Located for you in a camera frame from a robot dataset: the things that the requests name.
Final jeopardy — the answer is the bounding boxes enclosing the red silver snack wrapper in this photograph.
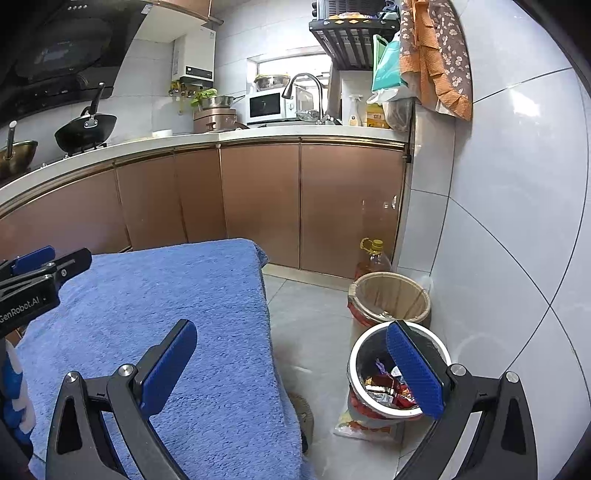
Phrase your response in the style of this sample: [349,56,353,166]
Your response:
[366,385,397,408]

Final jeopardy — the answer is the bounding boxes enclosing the purple candy wrapper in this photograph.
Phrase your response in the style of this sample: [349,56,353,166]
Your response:
[375,359,391,376]

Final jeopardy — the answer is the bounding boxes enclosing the white rimmed trash bin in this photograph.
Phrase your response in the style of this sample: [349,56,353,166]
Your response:
[346,323,423,425]

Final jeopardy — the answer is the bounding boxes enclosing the brown kitchen cabinets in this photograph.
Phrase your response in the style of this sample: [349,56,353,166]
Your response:
[1,137,406,278]

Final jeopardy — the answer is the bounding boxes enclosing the blue white gloved left hand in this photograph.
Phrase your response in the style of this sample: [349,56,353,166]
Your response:
[1,339,36,459]

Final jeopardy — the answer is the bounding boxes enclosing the black wok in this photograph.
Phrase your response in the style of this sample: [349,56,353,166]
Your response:
[54,82,117,156]

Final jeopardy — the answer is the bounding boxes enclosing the blue towel table cover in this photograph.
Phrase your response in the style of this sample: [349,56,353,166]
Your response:
[16,239,314,479]

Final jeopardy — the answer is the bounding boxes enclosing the green potted plant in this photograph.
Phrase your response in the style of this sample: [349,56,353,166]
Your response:
[190,88,217,109]

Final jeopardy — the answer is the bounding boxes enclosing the copper rice cooker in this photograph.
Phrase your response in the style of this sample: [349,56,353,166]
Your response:
[193,108,238,134]

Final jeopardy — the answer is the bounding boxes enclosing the black range hood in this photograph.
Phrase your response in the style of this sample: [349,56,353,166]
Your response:
[1,0,150,125]

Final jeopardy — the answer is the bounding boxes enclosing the cooking oil bottle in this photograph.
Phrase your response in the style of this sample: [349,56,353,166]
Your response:
[355,237,392,279]

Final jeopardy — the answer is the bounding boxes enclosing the white water heater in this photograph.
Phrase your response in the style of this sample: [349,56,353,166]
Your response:
[171,27,216,87]

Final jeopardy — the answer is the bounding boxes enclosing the white microwave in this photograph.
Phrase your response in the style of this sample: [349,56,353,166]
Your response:
[245,88,297,125]

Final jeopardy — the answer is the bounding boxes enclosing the chrome sink faucet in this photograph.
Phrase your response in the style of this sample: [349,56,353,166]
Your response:
[281,73,332,125]

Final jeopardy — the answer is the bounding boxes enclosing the teal plastic bag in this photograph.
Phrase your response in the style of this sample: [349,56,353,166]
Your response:
[372,33,408,92]

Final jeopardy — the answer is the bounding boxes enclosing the brown orange floral apron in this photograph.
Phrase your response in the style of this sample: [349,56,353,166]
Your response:
[400,0,473,122]

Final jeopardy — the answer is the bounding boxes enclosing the black wall rack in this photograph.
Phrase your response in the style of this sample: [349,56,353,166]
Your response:
[308,0,401,71]

